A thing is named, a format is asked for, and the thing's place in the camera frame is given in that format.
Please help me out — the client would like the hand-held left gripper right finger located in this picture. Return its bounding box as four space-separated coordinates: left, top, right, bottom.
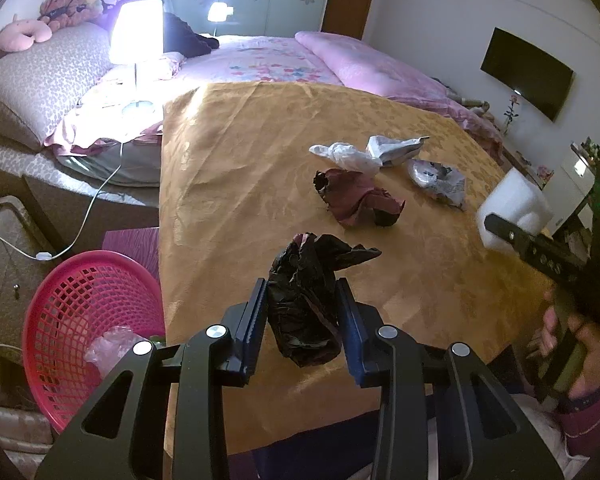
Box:
336 277 566 480

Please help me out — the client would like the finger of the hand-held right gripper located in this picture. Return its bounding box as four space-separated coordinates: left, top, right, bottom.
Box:
485 212 588 281

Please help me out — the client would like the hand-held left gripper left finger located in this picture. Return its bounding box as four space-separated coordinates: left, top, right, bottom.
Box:
35 277 268 480

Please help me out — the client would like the white foam block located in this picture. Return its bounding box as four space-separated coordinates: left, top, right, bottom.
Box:
475 167 556 251

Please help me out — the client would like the black plastic bag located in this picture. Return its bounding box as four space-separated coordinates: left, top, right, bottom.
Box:
266 232 383 368

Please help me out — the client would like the silver printed plastic bag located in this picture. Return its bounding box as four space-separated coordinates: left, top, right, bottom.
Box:
407 157 468 211

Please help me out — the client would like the maroon wrapper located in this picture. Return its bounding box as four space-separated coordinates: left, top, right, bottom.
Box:
312 167 407 228

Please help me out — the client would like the white grey package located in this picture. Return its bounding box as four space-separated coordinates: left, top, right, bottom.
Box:
366 135 431 167

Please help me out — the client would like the pink plastic basket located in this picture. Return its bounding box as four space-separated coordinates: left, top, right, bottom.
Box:
22 252 168 436

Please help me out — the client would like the white plastic bag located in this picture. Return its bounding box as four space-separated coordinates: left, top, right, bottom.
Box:
308 141 383 176

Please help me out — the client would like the person's right hand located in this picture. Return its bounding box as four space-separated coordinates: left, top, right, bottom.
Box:
527 287 600 406

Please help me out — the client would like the white cabinet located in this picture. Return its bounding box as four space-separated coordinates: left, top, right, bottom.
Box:
552 152 600 226

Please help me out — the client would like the artificial red rose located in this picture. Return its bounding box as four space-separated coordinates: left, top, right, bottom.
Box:
502 92 523 136

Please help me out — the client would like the clear plastic bag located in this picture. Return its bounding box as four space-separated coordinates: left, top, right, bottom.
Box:
84 325 153 381

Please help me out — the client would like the purple floor mat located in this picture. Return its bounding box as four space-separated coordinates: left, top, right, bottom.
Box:
102 227 163 281

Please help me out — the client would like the gold patterned tablecloth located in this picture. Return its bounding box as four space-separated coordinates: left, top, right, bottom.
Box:
157 80 561 471

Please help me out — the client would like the grey bed sheet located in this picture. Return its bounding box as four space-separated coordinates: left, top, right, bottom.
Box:
55 135 163 186

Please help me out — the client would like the pink quilt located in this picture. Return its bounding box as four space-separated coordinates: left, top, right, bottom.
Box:
294 30 506 161

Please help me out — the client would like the pink pillowcase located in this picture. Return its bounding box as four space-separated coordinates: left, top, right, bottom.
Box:
42 52 186 158

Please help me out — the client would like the floral pink bed sheet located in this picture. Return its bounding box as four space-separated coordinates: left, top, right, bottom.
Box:
180 35 346 88

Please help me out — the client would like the dark purple cloth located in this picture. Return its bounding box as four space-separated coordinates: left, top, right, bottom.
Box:
125 0 221 58

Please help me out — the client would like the brown wooden door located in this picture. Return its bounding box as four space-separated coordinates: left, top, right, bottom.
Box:
321 0 381 41

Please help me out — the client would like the small lit lamp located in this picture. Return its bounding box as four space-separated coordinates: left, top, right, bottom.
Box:
207 1 233 36

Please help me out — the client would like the lit white table lamp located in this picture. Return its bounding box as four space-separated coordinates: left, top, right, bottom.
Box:
109 0 165 117

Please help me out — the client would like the grey patterned headboard cushion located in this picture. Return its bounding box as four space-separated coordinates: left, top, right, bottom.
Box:
0 22 113 148

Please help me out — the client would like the pile of plush toys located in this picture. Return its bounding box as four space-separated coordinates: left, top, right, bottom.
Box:
39 0 131 31

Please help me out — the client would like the pink neck pillow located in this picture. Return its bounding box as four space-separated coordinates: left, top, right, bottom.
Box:
0 14 53 53

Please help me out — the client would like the black wall television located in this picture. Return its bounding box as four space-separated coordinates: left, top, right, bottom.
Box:
480 27 576 122

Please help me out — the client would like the white lamp cable with switch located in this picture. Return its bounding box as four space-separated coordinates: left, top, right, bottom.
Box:
0 140 128 261

